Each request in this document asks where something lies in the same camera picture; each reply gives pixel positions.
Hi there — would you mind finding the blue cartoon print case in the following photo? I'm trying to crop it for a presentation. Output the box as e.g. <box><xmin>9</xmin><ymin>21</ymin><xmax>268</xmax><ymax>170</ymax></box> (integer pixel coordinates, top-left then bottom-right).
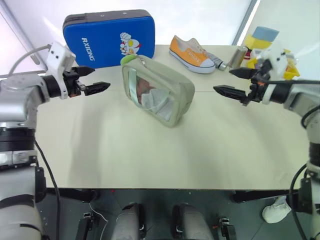
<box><xmin>62</xmin><ymin>9</ymin><xmax>157</xmax><ymax>70</ymax></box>

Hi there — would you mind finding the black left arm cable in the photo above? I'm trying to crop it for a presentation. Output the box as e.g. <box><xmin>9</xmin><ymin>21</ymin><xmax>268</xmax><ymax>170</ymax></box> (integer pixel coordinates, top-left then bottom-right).
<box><xmin>34</xmin><ymin>139</ymin><xmax>62</xmax><ymax>240</ymax></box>

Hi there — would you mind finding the yellow sponge block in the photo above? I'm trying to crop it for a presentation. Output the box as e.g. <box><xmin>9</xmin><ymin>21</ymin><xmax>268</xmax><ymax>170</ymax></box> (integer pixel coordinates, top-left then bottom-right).
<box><xmin>243</xmin><ymin>34</ymin><xmax>273</xmax><ymax>52</ymax></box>

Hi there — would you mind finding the silver marker pen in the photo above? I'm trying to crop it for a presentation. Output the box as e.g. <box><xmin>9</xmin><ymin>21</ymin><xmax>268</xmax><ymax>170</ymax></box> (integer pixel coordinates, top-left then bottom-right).
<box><xmin>206</xmin><ymin>51</ymin><xmax>229</xmax><ymax>71</ymax></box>

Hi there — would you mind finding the thin white floor cable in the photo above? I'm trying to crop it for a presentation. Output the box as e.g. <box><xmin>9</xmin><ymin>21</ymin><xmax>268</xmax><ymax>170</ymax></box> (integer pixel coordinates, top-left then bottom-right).
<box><xmin>89</xmin><ymin>199</ymin><xmax>111</xmax><ymax>224</ymax></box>

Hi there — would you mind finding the white crumpled cloth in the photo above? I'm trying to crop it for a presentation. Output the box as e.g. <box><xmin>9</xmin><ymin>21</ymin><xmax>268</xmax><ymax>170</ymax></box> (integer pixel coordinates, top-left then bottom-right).
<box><xmin>261</xmin><ymin>195</ymin><xmax>292</xmax><ymax>224</ymax></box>

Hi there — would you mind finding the grey left wrist cable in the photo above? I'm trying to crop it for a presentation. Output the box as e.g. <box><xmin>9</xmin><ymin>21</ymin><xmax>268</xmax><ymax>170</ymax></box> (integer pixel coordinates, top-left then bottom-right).
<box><xmin>8</xmin><ymin>44</ymin><xmax>53</xmax><ymax>76</ymax></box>

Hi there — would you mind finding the green transparent pouch bag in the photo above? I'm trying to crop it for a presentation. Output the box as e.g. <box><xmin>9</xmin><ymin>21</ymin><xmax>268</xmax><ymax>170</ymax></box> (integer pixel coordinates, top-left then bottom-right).
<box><xmin>120</xmin><ymin>54</ymin><xmax>196</xmax><ymax>129</ymax></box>

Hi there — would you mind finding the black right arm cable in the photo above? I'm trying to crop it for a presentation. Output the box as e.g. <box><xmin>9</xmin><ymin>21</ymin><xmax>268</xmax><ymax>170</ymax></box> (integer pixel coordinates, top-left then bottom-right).
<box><xmin>289</xmin><ymin>161</ymin><xmax>312</xmax><ymax>240</ymax></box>

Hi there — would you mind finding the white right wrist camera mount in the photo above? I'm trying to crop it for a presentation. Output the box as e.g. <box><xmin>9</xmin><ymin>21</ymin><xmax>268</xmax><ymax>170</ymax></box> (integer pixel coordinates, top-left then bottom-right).
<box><xmin>257</xmin><ymin>41</ymin><xmax>293</xmax><ymax>105</ymax></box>

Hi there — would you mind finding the blue sponge block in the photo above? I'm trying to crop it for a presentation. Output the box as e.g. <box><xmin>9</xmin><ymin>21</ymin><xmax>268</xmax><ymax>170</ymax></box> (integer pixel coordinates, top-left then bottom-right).
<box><xmin>252</xmin><ymin>25</ymin><xmax>281</xmax><ymax>43</ymax></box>

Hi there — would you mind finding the orange canvas sneaker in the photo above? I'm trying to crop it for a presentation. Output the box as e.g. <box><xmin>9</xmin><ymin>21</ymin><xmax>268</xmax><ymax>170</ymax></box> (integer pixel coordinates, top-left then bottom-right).
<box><xmin>168</xmin><ymin>34</ymin><xmax>217</xmax><ymax>74</ymax></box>

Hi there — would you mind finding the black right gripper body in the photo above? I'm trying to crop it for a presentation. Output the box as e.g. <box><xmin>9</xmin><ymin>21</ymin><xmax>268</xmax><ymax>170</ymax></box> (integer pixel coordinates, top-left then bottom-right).
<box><xmin>241</xmin><ymin>60</ymin><xmax>273</xmax><ymax>106</ymax></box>

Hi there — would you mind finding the black table frame bar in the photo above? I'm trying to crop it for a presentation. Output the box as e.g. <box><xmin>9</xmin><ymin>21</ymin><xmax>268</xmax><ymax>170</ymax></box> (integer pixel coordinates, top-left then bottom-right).
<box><xmin>45</xmin><ymin>188</ymin><xmax>101</xmax><ymax>204</ymax></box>
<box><xmin>230</xmin><ymin>189</ymin><xmax>299</xmax><ymax>204</ymax></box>

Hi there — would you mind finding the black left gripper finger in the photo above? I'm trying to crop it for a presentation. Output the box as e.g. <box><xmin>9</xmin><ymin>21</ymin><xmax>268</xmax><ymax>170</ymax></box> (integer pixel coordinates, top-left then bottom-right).
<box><xmin>74</xmin><ymin>65</ymin><xmax>96</xmax><ymax>79</ymax></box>
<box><xmin>83</xmin><ymin>81</ymin><xmax>112</xmax><ymax>97</ymax></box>

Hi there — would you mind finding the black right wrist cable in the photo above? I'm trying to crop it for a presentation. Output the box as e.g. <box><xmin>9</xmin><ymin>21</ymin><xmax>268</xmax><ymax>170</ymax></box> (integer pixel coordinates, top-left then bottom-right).
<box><xmin>263</xmin><ymin>78</ymin><xmax>320</xmax><ymax>129</ymax></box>

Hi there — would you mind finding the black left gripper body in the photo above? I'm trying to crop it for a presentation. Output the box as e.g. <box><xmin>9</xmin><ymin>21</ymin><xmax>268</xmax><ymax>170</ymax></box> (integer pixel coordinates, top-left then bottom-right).
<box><xmin>62</xmin><ymin>67</ymin><xmax>87</xmax><ymax>99</ymax></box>

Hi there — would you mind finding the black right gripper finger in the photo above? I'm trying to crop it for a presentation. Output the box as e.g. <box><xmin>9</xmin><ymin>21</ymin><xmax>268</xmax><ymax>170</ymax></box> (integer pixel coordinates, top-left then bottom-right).
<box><xmin>212</xmin><ymin>84</ymin><xmax>249</xmax><ymax>102</ymax></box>
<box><xmin>228</xmin><ymin>67</ymin><xmax>259</xmax><ymax>81</ymax></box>

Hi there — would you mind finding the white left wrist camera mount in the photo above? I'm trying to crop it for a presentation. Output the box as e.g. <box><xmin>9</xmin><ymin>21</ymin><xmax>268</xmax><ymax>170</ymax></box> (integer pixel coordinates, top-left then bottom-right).
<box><xmin>46</xmin><ymin>41</ymin><xmax>77</xmax><ymax>100</ymax></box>

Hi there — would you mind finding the silver metal can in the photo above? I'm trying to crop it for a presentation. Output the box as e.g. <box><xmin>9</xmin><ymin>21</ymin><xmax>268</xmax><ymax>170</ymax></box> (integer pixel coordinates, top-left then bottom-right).
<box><xmin>228</xmin><ymin>45</ymin><xmax>249</xmax><ymax>69</ymax></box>

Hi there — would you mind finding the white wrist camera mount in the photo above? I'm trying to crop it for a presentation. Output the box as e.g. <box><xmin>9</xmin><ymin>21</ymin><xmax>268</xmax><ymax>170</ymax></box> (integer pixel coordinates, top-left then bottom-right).
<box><xmin>46</xmin><ymin>41</ymin><xmax>77</xmax><ymax>100</ymax></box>
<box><xmin>257</xmin><ymin>41</ymin><xmax>293</xmax><ymax>105</ymax></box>

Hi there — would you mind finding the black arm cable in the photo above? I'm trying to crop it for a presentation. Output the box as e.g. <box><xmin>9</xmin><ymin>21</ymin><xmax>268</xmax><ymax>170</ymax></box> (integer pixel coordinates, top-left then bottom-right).
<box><xmin>34</xmin><ymin>139</ymin><xmax>62</xmax><ymax>240</ymax></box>
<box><xmin>289</xmin><ymin>161</ymin><xmax>312</xmax><ymax>240</ymax></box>

